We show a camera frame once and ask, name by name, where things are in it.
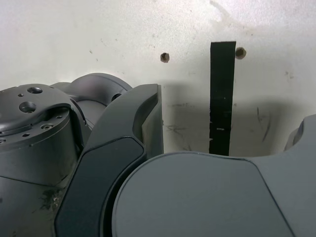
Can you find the black tape strip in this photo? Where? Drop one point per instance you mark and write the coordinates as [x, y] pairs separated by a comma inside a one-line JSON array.
[[221, 98]]

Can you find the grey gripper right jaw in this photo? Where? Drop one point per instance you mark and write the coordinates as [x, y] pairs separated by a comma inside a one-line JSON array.
[[197, 197]]

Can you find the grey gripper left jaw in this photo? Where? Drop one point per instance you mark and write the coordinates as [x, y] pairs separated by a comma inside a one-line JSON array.
[[106, 160]]

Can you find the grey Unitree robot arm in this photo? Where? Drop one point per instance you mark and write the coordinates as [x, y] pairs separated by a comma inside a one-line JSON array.
[[37, 148]]

